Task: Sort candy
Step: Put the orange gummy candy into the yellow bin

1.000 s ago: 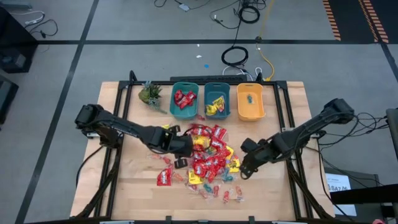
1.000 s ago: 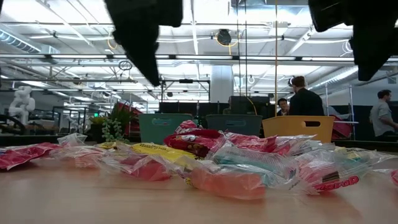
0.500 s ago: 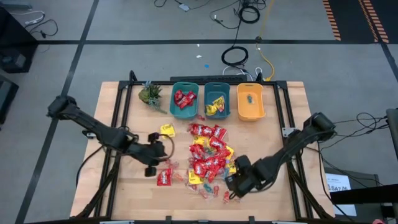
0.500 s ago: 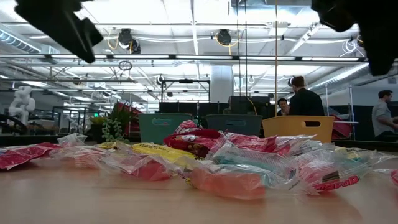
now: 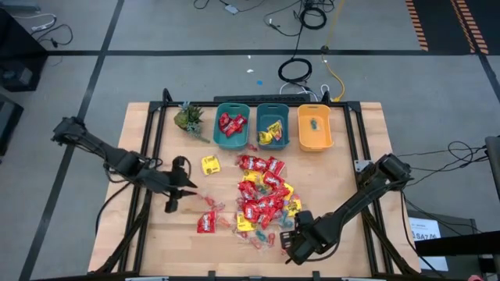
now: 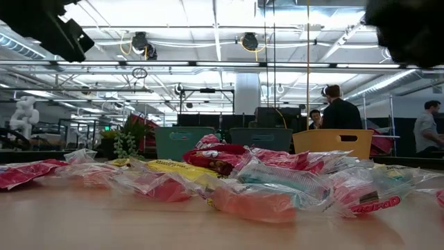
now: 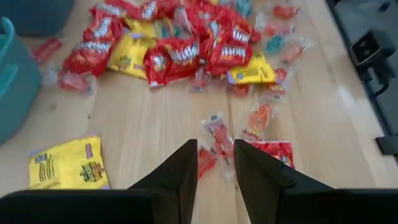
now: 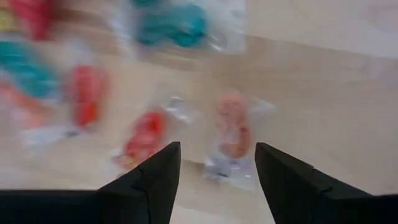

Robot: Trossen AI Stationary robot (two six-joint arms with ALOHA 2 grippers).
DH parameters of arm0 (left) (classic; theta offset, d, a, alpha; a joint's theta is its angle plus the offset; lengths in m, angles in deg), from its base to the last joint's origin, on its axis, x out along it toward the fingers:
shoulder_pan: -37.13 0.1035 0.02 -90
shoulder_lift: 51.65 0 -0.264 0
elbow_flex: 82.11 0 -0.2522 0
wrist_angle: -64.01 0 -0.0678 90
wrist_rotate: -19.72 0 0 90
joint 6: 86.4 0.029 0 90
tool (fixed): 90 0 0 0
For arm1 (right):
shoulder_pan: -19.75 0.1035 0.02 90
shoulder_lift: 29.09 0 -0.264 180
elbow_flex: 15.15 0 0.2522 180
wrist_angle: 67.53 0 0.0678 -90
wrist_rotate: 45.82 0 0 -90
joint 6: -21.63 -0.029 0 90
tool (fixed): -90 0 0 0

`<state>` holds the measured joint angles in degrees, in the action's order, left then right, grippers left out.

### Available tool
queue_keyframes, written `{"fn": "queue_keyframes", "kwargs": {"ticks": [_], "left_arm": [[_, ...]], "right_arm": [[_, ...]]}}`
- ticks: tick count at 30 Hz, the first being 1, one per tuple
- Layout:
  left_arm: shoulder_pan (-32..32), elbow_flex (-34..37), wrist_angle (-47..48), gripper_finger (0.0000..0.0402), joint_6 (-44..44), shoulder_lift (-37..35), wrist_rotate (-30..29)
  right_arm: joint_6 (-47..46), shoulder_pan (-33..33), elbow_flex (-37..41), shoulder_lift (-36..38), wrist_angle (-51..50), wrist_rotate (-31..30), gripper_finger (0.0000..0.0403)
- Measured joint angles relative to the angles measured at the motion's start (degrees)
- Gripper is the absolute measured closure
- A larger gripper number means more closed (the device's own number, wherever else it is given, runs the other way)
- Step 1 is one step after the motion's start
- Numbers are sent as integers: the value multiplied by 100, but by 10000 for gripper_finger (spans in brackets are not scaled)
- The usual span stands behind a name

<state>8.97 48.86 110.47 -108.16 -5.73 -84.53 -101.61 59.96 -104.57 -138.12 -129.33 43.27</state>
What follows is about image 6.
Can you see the yellow plastic bin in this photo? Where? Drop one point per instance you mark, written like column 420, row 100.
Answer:
column 329, row 142

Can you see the red Skittles packet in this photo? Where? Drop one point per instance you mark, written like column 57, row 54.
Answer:
column 215, row 158
column 319, row 161
column 24, row 172
column 208, row 139
column 274, row 157

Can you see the green plastic bin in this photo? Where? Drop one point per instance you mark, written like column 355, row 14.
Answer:
column 180, row 140

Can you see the dark blue plastic bin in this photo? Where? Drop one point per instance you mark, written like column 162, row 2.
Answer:
column 262, row 139

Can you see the black partition panel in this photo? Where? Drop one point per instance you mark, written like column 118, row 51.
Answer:
column 208, row 119
column 402, row 125

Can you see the person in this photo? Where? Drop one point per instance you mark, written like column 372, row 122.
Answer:
column 315, row 118
column 341, row 116
column 427, row 130

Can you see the black metal rack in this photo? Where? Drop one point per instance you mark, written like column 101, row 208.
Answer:
column 79, row 133

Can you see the long ceiling light bar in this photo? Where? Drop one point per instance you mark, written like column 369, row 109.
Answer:
column 156, row 63

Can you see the red background cart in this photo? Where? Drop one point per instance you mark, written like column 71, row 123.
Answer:
column 379, row 146

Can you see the yellow Sour Patch packet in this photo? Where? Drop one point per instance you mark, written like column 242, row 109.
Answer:
column 392, row 169
column 119, row 162
column 180, row 169

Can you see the artificial succulent plant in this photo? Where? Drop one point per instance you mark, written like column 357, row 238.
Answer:
column 128, row 139

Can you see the red background object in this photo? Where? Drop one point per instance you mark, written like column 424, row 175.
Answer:
column 149, row 128

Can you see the dark equipment cabinet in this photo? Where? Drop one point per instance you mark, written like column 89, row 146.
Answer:
column 277, row 118

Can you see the white building column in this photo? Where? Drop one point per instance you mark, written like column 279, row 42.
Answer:
column 247, row 93

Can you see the black gantry frame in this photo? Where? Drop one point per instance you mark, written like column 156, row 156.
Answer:
column 207, row 90

